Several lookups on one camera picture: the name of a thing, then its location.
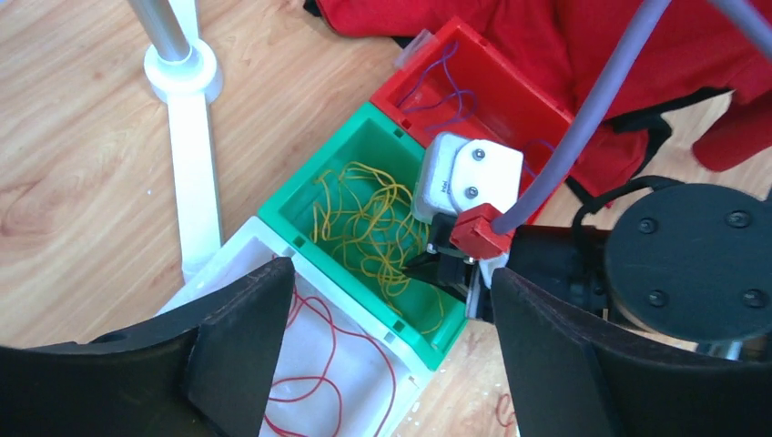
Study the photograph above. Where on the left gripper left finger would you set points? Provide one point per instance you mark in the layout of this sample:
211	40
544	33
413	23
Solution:
202	369

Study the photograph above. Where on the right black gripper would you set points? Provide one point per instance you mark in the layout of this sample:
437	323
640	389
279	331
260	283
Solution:
460	258

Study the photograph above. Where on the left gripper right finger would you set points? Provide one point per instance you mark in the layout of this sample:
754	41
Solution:
573	374

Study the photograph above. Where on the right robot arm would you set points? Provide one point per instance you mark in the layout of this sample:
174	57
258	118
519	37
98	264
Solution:
691	261

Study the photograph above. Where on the green plastic bin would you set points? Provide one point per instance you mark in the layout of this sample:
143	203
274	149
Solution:
348	211

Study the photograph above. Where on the white plastic bin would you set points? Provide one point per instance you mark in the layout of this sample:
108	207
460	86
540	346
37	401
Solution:
340	372

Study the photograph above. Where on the red plastic bin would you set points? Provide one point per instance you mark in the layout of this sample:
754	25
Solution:
458	82

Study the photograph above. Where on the black shirt on hanger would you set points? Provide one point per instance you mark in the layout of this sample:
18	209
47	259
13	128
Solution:
622	146

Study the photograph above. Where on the red shirt on hanger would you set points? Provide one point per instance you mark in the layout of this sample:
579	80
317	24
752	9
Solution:
562	46

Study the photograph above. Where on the metal clothes rack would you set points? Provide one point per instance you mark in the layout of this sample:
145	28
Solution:
184	73

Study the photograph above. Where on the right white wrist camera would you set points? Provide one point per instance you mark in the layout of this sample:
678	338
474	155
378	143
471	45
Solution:
459	173

